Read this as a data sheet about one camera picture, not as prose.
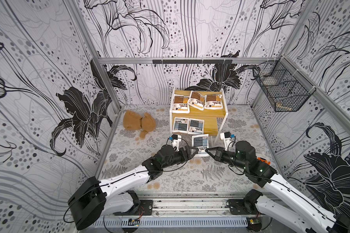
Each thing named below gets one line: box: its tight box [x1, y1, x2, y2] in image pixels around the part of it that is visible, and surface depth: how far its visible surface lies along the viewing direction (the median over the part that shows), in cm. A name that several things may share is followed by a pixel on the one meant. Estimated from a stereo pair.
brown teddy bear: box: [122, 109, 157, 140], surface depth 100 cm
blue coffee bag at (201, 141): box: [191, 133, 210, 157], surface depth 74 cm
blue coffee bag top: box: [188, 117, 205, 135], surface depth 88 cm
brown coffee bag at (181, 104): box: [172, 93, 191, 114], surface depth 74 cm
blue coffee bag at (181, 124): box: [172, 116, 190, 134], surface depth 88 cm
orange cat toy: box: [257, 157, 271, 166], surface depth 85 cm
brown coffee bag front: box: [187, 90, 206, 111], surface depth 75 cm
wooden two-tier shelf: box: [169, 88, 229, 143], surface depth 76 cm
